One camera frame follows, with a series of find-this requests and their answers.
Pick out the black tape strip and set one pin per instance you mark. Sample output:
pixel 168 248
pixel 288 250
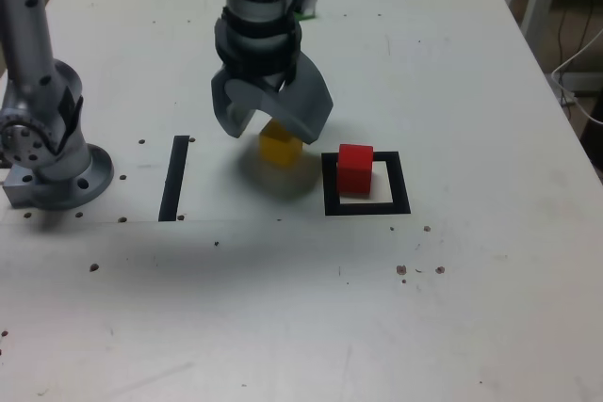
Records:
pixel 173 181

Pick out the black tape square outline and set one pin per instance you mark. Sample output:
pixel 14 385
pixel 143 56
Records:
pixel 400 185

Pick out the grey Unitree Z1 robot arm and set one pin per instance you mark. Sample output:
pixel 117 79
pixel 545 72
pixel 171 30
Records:
pixel 28 44

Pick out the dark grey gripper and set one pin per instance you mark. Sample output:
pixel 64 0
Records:
pixel 274 81

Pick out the black and white gripper camera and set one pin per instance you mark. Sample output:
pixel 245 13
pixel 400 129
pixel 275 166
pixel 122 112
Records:
pixel 308 4

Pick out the yellow cube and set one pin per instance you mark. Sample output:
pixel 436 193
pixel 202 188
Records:
pixel 278 150

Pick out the red cube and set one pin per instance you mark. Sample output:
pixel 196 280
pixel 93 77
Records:
pixel 355 171

